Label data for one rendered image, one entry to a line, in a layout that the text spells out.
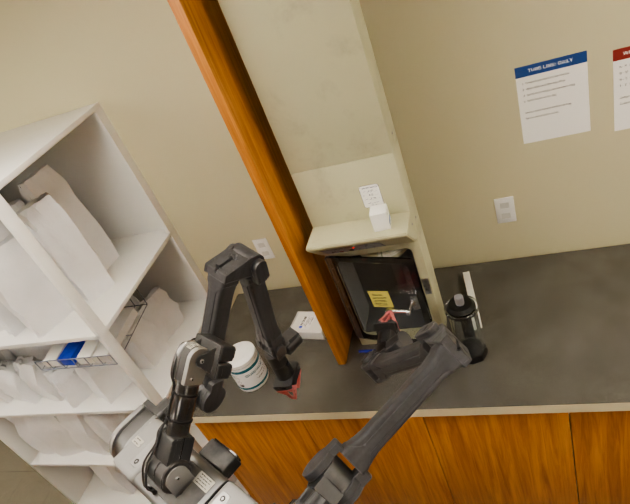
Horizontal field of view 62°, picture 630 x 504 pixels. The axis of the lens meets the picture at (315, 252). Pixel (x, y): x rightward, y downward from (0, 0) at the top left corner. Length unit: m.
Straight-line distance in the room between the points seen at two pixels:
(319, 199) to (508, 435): 1.00
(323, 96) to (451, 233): 0.95
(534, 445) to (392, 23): 1.46
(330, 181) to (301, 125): 0.19
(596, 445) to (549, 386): 0.29
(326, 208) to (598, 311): 0.99
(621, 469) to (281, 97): 1.62
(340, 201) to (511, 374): 0.78
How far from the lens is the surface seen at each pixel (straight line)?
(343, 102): 1.48
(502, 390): 1.82
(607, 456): 2.07
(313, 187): 1.62
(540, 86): 1.93
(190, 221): 2.45
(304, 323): 2.19
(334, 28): 1.42
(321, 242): 1.62
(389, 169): 1.55
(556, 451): 2.04
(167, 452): 1.13
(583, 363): 1.87
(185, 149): 2.24
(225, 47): 1.55
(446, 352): 1.15
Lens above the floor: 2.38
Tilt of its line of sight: 33 degrees down
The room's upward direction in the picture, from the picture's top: 23 degrees counter-clockwise
